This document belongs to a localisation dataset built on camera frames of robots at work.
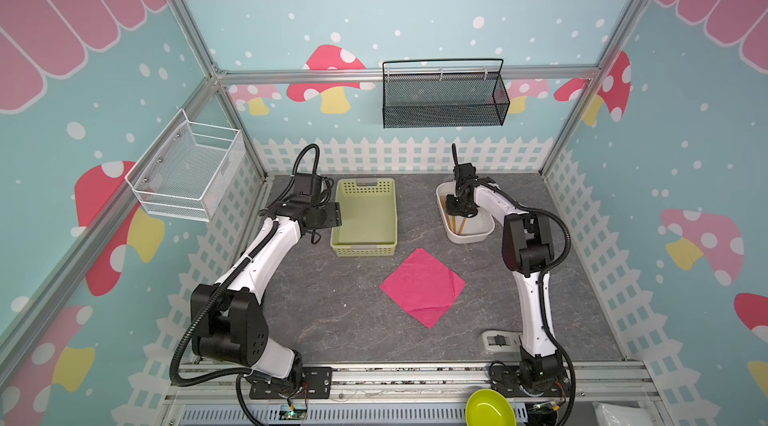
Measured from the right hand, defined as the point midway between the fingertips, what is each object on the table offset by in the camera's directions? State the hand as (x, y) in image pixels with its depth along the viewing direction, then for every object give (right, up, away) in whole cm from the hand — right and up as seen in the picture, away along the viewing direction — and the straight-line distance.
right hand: (451, 208), depth 108 cm
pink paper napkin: (-12, -24, -17) cm, 31 cm away
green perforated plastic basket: (-30, -4, -2) cm, 31 cm away
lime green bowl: (+1, -47, -37) cm, 60 cm away
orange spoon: (-4, +3, -6) cm, 8 cm away
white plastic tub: (+8, -7, -3) cm, 11 cm away
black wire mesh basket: (-11, +39, -9) cm, 41 cm away
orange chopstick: (+3, -6, -3) cm, 7 cm away
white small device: (+6, -34, -31) cm, 46 cm away
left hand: (-40, -3, -21) cm, 46 cm away
